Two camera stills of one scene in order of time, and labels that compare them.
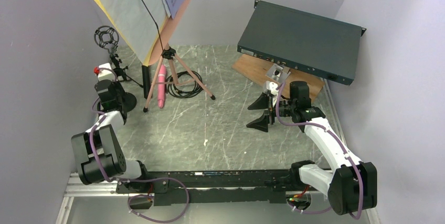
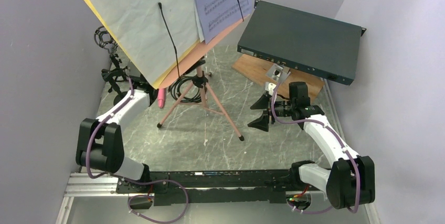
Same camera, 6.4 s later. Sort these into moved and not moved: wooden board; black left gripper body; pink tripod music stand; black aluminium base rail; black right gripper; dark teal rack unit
Moved: black left gripper body; pink tripod music stand
Not moved: black right gripper; dark teal rack unit; wooden board; black aluminium base rail
